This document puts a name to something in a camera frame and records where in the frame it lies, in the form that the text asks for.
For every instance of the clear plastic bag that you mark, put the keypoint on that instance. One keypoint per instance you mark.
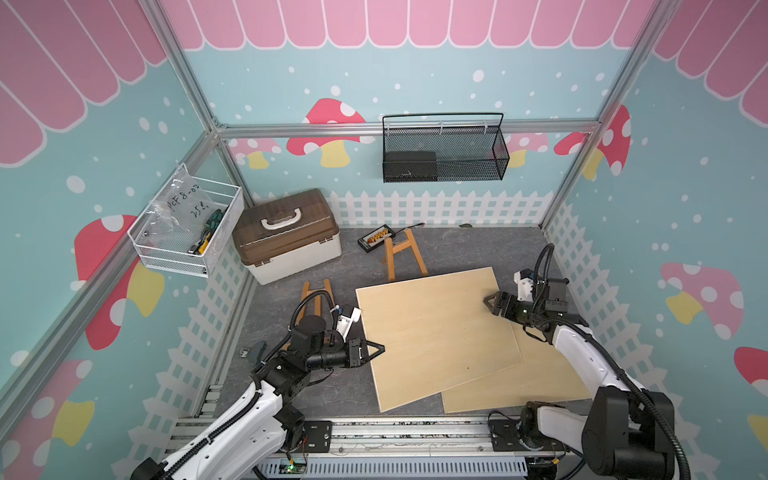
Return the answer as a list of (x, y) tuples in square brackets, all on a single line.
[(181, 207)]

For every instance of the white wire wall basket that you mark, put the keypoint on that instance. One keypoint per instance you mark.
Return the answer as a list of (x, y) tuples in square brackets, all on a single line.
[(172, 255)]

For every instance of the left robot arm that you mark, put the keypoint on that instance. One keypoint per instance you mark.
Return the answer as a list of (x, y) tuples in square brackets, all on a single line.
[(263, 421)]

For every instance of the brown lid tool box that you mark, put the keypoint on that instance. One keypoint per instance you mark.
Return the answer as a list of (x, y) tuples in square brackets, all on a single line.
[(285, 236)]

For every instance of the black bit set case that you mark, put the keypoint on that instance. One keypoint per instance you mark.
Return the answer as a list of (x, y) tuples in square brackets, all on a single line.
[(375, 238)]

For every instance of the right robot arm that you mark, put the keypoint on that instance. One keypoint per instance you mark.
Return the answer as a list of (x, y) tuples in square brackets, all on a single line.
[(628, 432)]

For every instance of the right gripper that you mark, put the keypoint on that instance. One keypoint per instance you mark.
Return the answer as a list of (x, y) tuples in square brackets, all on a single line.
[(501, 305)]

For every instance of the black mesh wall basket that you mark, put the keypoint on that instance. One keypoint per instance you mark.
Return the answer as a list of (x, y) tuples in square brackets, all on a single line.
[(468, 146)]

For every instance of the small blue grey part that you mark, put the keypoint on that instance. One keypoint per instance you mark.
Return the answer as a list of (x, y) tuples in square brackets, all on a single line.
[(255, 353)]

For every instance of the black box in basket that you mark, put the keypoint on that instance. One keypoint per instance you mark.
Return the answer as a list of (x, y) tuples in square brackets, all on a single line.
[(410, 166)]

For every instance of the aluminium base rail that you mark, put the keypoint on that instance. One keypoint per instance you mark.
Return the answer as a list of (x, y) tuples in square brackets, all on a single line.
[(443, 447)]

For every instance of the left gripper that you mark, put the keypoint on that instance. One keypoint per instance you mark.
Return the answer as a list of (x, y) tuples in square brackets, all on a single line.
[(354, 353)]

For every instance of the green yellow screwdriver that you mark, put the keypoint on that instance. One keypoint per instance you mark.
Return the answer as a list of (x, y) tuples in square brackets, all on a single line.
[(209, 229)]

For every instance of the plywood board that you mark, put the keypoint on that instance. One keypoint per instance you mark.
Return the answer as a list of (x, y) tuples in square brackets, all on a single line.
[(543, 375), (437, 332)]

